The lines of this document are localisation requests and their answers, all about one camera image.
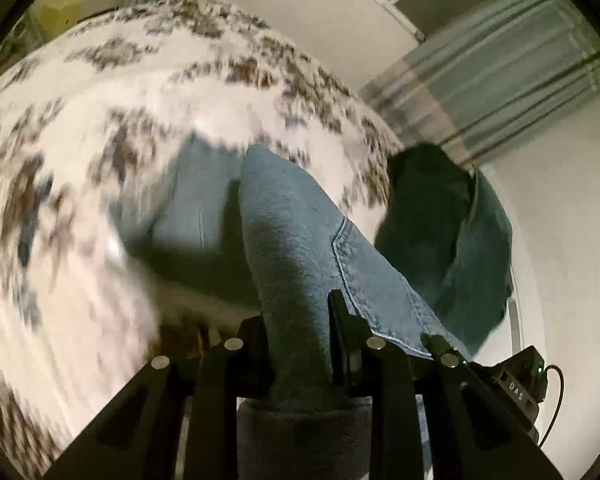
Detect white headboard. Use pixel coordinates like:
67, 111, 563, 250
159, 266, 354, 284
472, 157, 600, 386

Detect green striped curtain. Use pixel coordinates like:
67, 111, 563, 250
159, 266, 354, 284
360, 0, 600, 168

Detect yellow box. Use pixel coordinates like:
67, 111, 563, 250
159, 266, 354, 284
37, 0, 81, 28

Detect window with bars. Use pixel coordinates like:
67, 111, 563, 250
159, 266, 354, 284
340, 0, 537, 43

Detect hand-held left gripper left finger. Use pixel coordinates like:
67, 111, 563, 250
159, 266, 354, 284
42, 316, 274, 480

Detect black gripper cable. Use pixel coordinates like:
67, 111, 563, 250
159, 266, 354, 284
535, 365, 565, 448

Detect blue jeans pants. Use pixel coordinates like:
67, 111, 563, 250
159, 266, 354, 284
236, 144, 477, 480

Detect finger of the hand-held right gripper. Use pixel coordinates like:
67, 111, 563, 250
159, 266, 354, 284
419, 332, 481, 368

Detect floral bedspread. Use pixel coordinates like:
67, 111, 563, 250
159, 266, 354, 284
0, 0, 411, 478

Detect dark green blanket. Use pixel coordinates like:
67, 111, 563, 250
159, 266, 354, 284
374, 142, 515, 358

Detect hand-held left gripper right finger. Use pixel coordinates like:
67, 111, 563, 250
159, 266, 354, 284
327, 289, 566, 480

